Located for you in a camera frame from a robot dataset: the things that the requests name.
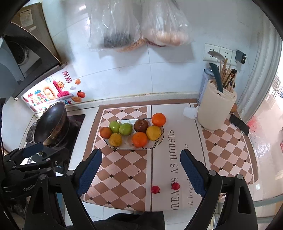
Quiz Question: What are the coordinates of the dark orange tangerine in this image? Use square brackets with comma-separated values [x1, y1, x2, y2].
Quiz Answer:
[99, 127, 112, 139]

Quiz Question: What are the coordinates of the cherry tomato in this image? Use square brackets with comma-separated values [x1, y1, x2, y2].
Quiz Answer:
[151, 185, 160, 194]
[171, 182, 180, 191]

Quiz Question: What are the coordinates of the yellow lemon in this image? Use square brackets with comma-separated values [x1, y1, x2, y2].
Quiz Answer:
[108, 133, 123, 147]
[146, 126, 161, 141]

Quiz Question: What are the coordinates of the green apple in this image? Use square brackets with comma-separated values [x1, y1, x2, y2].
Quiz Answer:
[119, 123, 132, 136]
[109, 121, 120, 133]

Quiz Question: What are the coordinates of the orange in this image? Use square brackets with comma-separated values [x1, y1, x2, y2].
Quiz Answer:
[152, 113, 166, 127]
[132, 132, 148, 148]

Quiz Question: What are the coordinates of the dark red apple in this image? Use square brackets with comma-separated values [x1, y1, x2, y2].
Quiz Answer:
[134, 119, 149, 133]

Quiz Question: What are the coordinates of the blue kitchen cabinet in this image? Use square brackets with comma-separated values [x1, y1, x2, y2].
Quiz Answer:
[56, 193, 65, 221]

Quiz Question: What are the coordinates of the black gas stove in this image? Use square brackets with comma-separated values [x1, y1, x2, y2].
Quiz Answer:
[26, 114, 85, 174]

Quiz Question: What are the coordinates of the black frying pan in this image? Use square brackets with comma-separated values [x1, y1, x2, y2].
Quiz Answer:
[33, 102, 67, 146]

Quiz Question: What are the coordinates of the black smartphone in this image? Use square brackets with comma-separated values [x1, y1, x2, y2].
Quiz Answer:
[229, 114, 249, 136]

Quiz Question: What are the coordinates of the checkered table mat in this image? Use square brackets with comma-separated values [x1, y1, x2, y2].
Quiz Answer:
[82, 100, 259, 211]

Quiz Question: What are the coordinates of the oval floral ceramic plate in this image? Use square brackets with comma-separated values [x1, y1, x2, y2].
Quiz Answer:
[103, 119, 164, 150]

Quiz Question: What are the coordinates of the small brown onion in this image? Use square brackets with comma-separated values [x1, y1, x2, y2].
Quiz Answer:
[230, 103, 237, 113]

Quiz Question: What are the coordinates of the cream utensil holder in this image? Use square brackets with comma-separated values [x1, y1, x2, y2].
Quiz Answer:
[197, 80, 237, 131]

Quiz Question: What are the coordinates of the crumpled white tissue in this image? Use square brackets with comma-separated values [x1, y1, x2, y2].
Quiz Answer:
[183, 106, 199, 119]

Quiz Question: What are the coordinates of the black range hood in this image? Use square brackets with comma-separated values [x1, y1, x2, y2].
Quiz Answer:
[1, 2, 66, 99]

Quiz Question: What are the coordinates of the wooden chopsticks bundle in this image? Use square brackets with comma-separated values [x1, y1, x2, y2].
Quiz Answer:
[220, 58, 237, 92]

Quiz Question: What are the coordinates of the metal tin can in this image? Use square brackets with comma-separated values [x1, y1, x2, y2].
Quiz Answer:
[197, 67, 215, 105]

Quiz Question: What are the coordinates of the plastic bag with dark item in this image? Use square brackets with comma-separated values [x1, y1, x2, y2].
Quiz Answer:
[88, 1, 143, 52]

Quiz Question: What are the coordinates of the black plug adapter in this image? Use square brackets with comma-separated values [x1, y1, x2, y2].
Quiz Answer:
[235, 50, 247, 64]

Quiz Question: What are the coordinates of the metal ladle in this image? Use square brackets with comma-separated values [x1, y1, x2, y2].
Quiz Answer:
[207, 51, 226, 62]

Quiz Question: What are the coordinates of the plastic bag with eggs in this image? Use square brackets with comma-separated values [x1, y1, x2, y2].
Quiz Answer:
[141, 1, 192, 47]

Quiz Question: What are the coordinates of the colourful wall sticker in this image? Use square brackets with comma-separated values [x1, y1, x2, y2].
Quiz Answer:
[21, 70, 86, 114]

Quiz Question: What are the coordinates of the dark blue knife handle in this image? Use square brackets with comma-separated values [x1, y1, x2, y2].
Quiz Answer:
[209, 63, 223, 93]

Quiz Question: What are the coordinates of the white wall socket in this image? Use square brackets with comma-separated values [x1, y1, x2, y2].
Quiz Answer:
[203, 44, 236, 66]

